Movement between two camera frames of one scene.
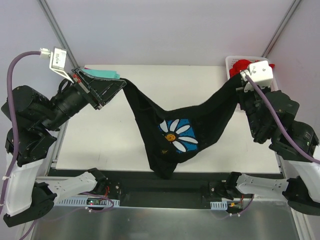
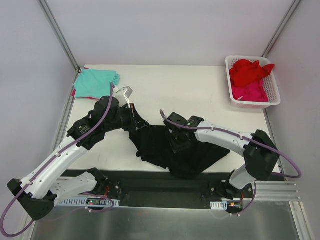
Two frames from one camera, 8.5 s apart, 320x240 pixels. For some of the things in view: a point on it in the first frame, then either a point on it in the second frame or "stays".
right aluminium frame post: [281, 28] stays
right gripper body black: [250, 101] → [179, 144]
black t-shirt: [170, 137] → [153, 147]
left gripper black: [87, 90] → [136, 119]
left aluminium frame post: [48, 13] stays
